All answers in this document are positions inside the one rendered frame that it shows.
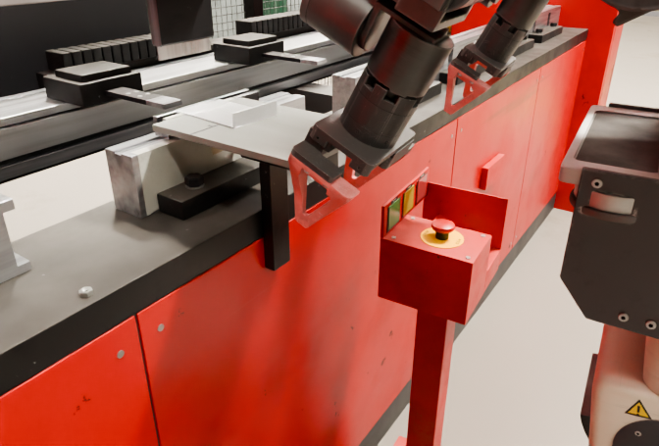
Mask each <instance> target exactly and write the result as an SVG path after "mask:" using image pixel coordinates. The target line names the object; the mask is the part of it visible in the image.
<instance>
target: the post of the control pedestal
mask: <svg viewBox="0 0 659 446"><path fill-rule="evenodd" d="M454 330H455V322H453V321H450V320H447V319H444V318H441V317H438V316H435V315H432V314H429V313H426V312H423V311H420V310H418V311H417V322H416V334H415V347H414V359H413V370H412V382H411V394H410V406H409V418H408V429H407V441H406V446H440V445H441V437H442V429H443V421H444V413H445V404H446V396H447V388H448V379H449V372H450V364H451V355H452V347H453V339H454Z"/></svg>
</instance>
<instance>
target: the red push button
mask: <svg viewBox="0 0 659 446"><path fill-rule="evenodd" d="M431 228H432V229H433V230H434V231H436V233H435V238H436V239H438V240H447V239H448V238H449V233H451V232H452V231H453V230H454V229H455V223H454V222H452V221H450V220H447V219H438V220H434V221H433V222H432V223H431Z"/></svg>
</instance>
